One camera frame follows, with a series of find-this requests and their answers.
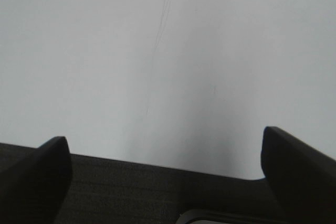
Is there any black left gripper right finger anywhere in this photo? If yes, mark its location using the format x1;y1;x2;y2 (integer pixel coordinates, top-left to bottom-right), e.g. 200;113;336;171
260;126;335;223

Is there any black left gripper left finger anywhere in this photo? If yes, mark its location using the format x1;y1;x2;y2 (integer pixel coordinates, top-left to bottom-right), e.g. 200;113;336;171
1;136;72;223

